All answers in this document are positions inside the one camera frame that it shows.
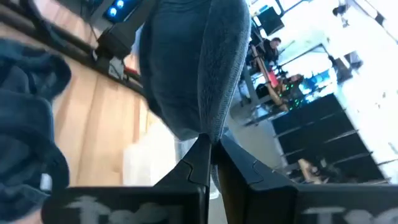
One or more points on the black aluminium frame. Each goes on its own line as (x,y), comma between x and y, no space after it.
(18,18)

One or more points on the black partition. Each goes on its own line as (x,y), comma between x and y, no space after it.
(317,130)

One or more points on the person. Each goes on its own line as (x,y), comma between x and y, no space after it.
(272,49)

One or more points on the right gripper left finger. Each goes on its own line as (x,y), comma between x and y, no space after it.
(192,174)

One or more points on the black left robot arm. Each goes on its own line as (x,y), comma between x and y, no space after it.
(118,37)

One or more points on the dark blue cap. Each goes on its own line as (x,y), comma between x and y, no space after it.
(28,124)

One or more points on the black monitor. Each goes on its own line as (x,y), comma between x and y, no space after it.
(270,20)

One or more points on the blue-grey cap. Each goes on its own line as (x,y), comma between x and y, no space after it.
(186,77)

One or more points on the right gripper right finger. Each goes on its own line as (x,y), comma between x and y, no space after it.
(264,199)

